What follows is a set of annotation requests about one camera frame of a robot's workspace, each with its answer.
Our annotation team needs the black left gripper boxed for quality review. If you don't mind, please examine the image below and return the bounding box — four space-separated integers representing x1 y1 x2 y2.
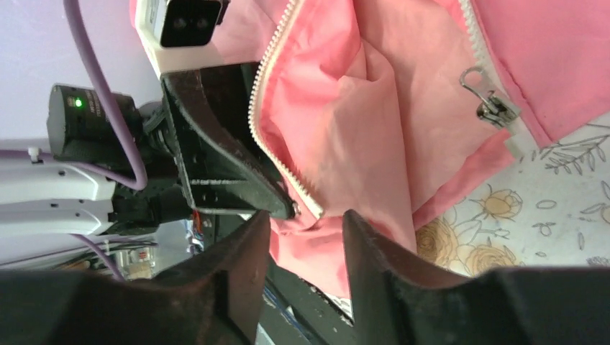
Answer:
47 62 296 236

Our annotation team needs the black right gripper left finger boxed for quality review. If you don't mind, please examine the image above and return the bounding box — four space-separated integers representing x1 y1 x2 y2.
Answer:
1 211 270 344

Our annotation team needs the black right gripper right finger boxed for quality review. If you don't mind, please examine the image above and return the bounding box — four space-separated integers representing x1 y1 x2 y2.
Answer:
342 210 609 344

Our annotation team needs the pink zip-up jacket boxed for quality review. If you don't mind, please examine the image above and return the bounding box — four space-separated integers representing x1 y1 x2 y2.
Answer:
211 1 609 298

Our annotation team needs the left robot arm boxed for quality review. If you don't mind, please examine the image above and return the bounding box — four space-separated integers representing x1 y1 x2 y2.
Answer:
1 62 296 243

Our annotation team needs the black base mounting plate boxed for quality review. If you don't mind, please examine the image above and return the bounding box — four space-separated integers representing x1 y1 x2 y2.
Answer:
257 261 356 345

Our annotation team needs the floral patterned table mat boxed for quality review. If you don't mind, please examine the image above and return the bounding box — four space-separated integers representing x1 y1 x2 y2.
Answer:
416 116 609 276

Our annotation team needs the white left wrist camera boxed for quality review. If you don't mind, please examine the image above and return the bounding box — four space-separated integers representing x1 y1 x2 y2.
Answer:
131 0 230 77

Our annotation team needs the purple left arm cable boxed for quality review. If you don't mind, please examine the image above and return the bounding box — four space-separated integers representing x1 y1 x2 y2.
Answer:
0 0 150 282

